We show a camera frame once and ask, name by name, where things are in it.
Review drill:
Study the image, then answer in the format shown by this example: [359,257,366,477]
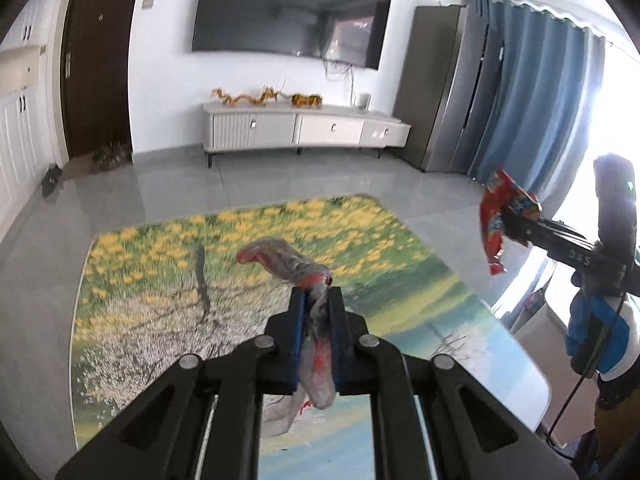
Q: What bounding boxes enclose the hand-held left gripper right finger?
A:
[327,285,576,480]

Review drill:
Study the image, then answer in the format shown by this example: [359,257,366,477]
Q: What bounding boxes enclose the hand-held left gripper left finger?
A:
[55,286,308,480]

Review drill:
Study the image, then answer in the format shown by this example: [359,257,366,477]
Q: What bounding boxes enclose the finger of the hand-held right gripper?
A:
[500,207,562,257]

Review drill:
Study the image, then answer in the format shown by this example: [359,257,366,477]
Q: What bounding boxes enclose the red snack packet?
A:
[477,167,544,276]

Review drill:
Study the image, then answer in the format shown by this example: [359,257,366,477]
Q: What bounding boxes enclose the clear plastic wrapper red bands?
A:
[237,237,337,409]

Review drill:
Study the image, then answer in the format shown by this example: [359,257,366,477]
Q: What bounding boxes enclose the person's right forearm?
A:
[592,374,640,477]

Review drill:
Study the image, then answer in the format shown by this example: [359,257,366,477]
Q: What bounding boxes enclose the person's right hand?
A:
[565,269,640,382]

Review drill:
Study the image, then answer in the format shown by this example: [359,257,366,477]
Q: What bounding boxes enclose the clear plastic bag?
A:
[262,392,307,437]

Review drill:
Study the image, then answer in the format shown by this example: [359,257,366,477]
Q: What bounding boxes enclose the blue curtain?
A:
[462,0,609,217]

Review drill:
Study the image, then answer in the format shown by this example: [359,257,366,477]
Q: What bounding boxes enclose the printed floor mat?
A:
[70,195,552,480]

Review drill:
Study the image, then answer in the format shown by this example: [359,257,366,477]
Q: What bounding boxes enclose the grey refrigerator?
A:
[392,4,506,177]

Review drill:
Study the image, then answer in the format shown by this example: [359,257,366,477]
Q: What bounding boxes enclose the white television cabinet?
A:
[201,101,412,169]

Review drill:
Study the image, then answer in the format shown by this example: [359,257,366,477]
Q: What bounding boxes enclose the long gold dragon ornament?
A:
[210,87,256,109]

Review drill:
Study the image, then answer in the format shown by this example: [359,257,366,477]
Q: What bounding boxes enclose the brown shoes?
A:
[90,142,132,171]

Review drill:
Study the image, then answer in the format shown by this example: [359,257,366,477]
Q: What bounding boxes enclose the dark green shoes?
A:
[41,165,64,197]

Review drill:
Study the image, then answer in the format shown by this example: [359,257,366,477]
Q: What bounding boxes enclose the dark brown door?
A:
[60,0,146,167]

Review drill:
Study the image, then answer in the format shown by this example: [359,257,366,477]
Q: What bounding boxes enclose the black cable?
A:
[545,295,629,461]

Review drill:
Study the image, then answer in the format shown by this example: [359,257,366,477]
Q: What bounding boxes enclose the television cables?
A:
[322,57,359,106]

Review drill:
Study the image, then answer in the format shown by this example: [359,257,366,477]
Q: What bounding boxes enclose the wall television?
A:
[191,0,394,71]

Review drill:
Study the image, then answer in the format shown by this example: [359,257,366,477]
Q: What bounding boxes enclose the white wall cupboard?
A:
[0,0,67,222]

